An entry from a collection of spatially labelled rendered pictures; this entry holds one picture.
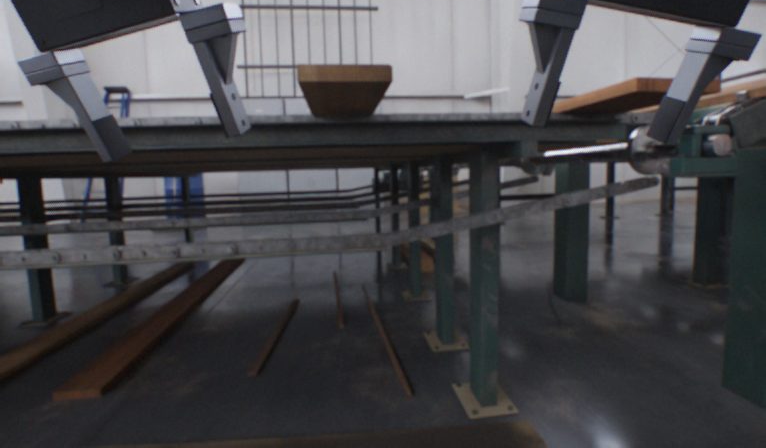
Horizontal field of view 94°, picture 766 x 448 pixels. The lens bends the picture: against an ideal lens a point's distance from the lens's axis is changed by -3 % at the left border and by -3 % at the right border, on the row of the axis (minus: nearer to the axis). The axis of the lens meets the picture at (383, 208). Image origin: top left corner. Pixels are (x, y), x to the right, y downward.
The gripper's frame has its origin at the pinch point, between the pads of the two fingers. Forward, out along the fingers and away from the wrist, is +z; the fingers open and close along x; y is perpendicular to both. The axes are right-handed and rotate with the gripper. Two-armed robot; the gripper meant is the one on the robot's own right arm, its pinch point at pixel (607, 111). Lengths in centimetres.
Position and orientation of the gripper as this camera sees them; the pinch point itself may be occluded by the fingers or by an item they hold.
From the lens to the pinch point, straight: 40.3
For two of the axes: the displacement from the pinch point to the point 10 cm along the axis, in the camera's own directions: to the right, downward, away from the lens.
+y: 0.6, 4.8, -8.8
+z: -1.4, 8.8, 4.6
